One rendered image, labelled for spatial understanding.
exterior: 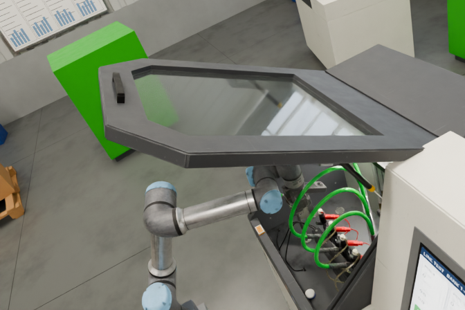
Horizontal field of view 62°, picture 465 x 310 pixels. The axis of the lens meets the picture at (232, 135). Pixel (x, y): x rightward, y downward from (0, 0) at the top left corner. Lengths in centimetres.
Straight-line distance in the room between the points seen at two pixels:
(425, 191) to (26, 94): 751
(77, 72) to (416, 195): 385
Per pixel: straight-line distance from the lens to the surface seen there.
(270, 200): 128
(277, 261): 177
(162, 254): 163
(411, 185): 110
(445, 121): 137
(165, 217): 134
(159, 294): 166
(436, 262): 113
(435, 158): 117
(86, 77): 449
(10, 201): 530
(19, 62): 789
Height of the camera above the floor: 233
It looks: 32 degrees down
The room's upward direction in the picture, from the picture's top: 23 degrees counter-clockwise
